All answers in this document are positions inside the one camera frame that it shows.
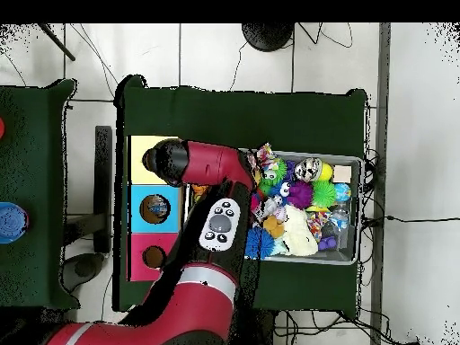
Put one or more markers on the orange toy basketball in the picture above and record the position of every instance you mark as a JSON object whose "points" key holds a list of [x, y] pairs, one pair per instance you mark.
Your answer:
{"points": [[198, 188]]}

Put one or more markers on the clear plastic bottle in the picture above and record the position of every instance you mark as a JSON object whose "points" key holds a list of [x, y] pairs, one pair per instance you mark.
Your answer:
{"points": [[157, 208]]}

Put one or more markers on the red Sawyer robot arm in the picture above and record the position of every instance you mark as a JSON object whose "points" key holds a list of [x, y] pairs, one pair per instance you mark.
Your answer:
{"points": [[201, 312]]}

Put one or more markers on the wooden box with three holes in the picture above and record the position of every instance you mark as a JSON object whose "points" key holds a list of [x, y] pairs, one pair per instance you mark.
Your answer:
{"points": [[169, 222]]}

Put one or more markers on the blue spiky rubber ball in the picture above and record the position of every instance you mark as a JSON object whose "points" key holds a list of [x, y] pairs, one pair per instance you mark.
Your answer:
{"points": [[257, 242]]}

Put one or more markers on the purple knobby rubber ball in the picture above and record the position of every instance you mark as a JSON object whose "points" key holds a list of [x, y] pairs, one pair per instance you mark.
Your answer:
{"points": [[299, 195]]}

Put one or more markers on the cream waffle cloth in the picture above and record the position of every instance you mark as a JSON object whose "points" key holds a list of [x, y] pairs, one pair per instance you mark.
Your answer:
{"points": [[298, 233]]}

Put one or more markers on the green spiky rubber ball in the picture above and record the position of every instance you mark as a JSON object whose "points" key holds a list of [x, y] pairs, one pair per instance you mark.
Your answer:
{"points": [[323, 193]]}

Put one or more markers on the yellow ball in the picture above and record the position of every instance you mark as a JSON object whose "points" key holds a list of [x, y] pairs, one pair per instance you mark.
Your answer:
{"points": [[327, 171]]}

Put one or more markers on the blue globe ball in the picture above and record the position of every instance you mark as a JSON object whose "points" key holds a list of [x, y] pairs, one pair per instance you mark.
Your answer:
{"points": [[342, 192]]}

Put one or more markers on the plain wooden block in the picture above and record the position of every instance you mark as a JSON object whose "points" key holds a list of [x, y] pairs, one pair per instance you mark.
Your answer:
{"points": [[342, 174]]}

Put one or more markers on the black upright panel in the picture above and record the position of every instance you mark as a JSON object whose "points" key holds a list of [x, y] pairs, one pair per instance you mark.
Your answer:
{"points": [[103, 161]]}

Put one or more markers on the black round stand base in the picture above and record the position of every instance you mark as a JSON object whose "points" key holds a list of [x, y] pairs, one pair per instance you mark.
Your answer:
{"points": [[267, 36]]}

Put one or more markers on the grey oval floor base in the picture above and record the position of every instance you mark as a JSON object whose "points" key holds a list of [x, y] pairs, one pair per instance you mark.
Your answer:
{"points": [[84, 267]]}

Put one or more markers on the dark green side tablecloth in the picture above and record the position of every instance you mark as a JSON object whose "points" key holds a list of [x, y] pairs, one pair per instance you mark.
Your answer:
{"points": [[32, 161]]}

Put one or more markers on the blue plastic cup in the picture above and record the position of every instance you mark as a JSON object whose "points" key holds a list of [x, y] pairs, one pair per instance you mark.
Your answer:
{"points": [[12, 222]]}

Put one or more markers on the black tripod leg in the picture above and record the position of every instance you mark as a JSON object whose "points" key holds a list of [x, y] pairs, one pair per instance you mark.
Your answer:
{"points": [[57, 41]]}

